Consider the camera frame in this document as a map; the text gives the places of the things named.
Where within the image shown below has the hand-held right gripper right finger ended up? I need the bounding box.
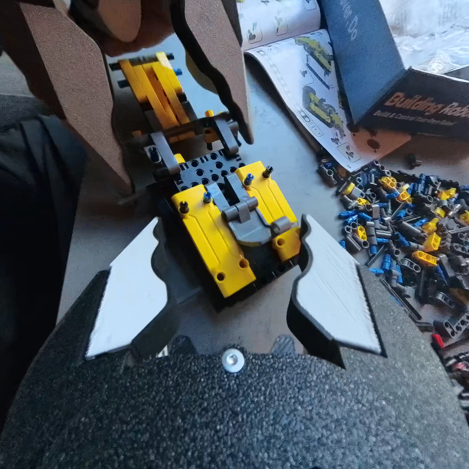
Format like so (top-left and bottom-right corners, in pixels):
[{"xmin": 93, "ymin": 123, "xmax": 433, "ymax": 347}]
[{"xmin": 287, "ymin": 214, "xmax": 383, "ymax": 368}]

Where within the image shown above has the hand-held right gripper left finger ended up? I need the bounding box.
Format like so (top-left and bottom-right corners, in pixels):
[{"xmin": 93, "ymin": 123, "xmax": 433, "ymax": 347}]
[{"xmin": 85, "ymin": 217, "xmax": 181, "ymax": 362}]

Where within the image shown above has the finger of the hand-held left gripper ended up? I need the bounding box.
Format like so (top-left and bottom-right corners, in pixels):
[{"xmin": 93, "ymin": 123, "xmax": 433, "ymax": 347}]
[
  {"xmin": 18, "ymin": 2, "xmax": 133, "ymax": 193},
  {"xmin": 170, "ymin": 0, "xmax": 254, "ymax": 144}
]

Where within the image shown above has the white instruction booklet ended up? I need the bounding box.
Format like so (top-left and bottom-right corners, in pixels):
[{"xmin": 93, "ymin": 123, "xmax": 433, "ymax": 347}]
[{"xmin": 237, "ymin": 0, "xmax": 413, "ymax": 173}]

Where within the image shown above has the yellow black building-block vehicle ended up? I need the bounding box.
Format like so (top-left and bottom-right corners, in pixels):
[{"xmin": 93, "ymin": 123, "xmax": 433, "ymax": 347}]
[{"xmin": 108, "ymin": 51, "xmax": 305, "ymax": 312}]

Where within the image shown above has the person's left hand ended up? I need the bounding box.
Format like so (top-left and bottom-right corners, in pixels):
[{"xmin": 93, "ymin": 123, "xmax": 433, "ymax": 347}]
[{"xmin": 70, "ymin": 0, "xmax": 185, "ymax": 56}]

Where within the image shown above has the pile of building-block parts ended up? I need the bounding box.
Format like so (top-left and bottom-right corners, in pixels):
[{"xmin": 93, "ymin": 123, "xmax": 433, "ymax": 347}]
[{"xmin": 317, "ymin": 158, "xmax": 469, "ymax": 389}]

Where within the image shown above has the person's dark clothing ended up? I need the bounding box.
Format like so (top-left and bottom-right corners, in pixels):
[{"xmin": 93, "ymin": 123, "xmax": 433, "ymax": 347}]
[{"xmin": 0, "ymin": 93, "xmax": 88, "ymax": 422}]

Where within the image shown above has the blue cardboard box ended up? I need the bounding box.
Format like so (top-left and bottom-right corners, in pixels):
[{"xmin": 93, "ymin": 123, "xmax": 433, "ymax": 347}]
[{"xmin": 318, "ymin": 0, "xmax": 469, "ymax": 139}]

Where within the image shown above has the clear plastic bag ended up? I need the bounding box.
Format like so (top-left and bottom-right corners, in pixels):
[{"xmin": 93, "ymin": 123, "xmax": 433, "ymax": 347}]
[{"xmin": 379, "ymin": 0, "xmax": 469, "ymax": 74}]

